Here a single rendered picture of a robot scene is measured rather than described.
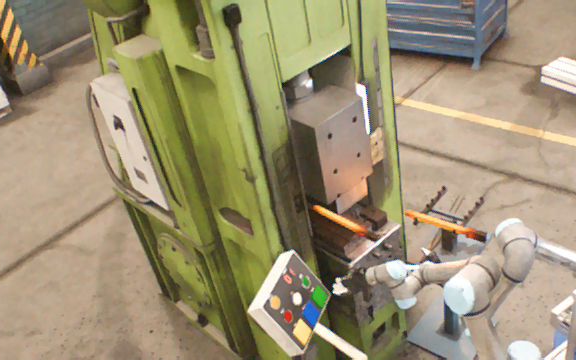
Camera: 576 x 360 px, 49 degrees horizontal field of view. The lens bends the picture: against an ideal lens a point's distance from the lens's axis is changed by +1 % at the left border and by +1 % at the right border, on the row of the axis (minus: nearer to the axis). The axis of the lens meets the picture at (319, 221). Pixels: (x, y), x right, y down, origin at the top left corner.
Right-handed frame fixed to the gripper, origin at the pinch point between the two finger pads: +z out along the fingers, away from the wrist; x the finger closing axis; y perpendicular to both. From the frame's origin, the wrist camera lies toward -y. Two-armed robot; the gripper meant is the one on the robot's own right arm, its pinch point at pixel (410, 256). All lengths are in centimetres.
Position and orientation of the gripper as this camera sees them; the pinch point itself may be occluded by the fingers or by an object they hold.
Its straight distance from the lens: 286.6
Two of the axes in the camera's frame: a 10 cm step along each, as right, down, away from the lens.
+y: 1.4, 7.7, 6.3
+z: -7.0, -3.7, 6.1
